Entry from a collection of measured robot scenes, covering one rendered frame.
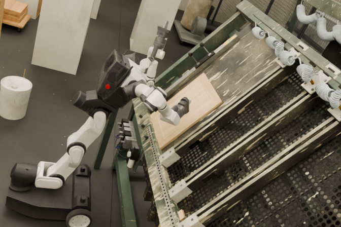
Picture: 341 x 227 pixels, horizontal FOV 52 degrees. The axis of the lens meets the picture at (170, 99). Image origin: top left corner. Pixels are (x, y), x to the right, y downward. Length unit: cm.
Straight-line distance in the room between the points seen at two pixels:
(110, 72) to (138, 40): 413
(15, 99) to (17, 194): 119
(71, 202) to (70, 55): 252
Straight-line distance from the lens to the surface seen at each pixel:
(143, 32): 643
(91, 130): 265
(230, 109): 228
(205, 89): 265
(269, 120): 207
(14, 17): 606
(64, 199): 302
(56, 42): 498
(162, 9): 632
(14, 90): 380
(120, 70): 237
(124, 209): 306
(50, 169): 299
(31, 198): 299
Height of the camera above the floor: 234
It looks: 26 degrees down
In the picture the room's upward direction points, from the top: 22 degrees clockwise
